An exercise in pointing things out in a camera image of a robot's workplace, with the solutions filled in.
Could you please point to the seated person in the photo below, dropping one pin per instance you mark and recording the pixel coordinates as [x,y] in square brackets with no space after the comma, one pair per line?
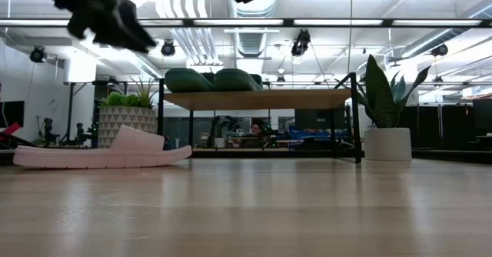
[256,128]

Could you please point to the black ceiling spotlight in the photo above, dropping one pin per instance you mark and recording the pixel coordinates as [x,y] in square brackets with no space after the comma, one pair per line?
[440,50]
[38,55]
[301,43]
[168,48]

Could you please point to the wooden shelf with black frame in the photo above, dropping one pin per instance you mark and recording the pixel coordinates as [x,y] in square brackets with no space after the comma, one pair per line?
[261,99]

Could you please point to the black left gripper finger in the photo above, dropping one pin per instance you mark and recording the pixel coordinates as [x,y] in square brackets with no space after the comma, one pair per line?
[125,30]
[81,26]

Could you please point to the green rubber slide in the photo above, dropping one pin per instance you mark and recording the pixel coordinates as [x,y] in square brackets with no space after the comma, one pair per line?
[234,81]
[184,81]

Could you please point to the succulent in patterned pot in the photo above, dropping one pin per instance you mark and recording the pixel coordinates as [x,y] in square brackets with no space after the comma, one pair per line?
[123,122]

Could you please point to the silver ventilation duct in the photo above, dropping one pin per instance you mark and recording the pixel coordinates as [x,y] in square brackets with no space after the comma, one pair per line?
[251,41]

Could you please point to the black background robot arm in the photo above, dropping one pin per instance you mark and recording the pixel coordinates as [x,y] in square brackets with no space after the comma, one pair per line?
[48,128]

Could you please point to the pink rubber slide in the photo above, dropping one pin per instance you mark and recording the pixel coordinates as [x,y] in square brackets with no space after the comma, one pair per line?
[96,157]

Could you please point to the black wall monitor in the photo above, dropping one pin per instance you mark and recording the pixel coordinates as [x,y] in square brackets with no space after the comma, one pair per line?
[11,114]

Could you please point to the red flat object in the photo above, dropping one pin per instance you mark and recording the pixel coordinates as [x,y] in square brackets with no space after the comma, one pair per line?
[7,131]

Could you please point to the black overhead frame bar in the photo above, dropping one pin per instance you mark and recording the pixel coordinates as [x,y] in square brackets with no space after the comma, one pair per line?
[288,22]

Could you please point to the snake plant in white pot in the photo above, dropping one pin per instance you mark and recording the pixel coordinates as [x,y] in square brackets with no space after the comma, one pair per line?
[388,141]

